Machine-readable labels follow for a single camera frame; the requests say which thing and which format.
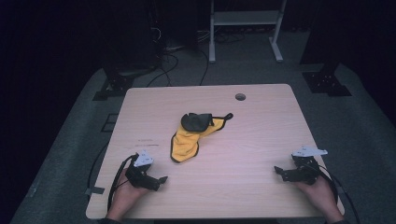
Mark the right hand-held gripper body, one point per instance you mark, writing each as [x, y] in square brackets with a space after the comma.
[303, 171]

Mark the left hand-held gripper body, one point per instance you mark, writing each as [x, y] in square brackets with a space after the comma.
[140, 175]

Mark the yellow and black cloth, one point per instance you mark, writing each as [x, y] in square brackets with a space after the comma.
[186, 141]

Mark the person's left hand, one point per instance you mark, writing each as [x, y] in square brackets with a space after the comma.
[126, 197]

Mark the person's right hand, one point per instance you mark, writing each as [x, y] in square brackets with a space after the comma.
[320, 194]

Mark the grey tape strip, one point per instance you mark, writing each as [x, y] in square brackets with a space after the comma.
[95, 190]

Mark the black stand with flat base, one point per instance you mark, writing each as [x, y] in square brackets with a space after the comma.
[116, 84]
[327, 81]

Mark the white metal stand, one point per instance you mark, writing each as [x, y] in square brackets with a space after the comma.
[246, 18]

